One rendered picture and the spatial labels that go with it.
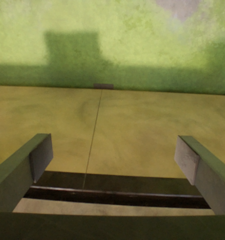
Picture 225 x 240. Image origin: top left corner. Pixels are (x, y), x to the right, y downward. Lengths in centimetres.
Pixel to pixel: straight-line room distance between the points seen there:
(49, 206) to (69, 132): 34
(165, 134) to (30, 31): 96
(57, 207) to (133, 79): 88
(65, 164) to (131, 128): 35
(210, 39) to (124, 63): 52
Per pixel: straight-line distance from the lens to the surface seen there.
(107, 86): 118
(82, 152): 72
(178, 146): 17
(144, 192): 63
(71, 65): 117
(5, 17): 124
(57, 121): 89
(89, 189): 63
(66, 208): 61
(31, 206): 65
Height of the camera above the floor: 103
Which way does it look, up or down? 49 degrees down
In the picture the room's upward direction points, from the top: 175 degrees counter-clockwise
